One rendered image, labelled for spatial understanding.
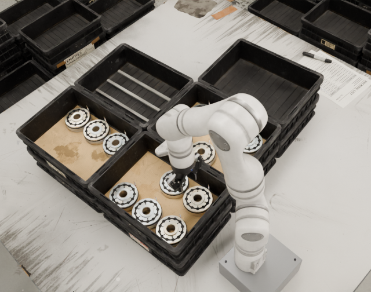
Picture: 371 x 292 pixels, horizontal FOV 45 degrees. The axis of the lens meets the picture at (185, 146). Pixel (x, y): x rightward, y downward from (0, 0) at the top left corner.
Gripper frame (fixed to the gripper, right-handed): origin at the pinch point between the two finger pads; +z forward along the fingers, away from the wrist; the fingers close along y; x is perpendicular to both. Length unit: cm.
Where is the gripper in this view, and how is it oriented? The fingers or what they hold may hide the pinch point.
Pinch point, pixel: (186, 182)
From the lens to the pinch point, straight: 143.4
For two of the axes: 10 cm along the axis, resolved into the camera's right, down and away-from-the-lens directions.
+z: 1.0, 5.7, 8.1
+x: -7.0, -5.4, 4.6
